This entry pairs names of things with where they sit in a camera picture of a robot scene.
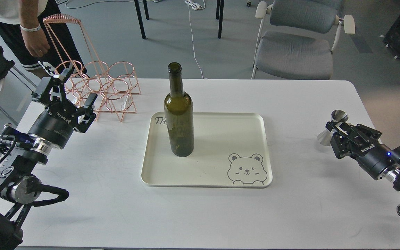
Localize copper wire bottle rack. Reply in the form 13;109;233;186
43;14;141;122

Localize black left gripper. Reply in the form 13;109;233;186
28;67;98;149

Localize grey office chair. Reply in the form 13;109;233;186
251;0;355;80

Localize person in black shorts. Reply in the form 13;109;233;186
0;0;83;78

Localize steel double jigger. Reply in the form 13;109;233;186
317;110;349;146

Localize black table legs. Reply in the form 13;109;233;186
133;0;224;40

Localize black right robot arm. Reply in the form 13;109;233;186
325;122;400;216

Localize dark green wine bottle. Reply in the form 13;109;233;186
164;62;194;157

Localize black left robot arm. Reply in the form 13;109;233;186
0;68;97;250

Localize cream bear serving tray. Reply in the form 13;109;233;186
141;112;273;188

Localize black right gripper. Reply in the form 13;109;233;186
326;122;400;181

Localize black floor cables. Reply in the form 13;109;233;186
54;0;134;9

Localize white floor cable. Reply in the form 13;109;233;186
185;0;206;80

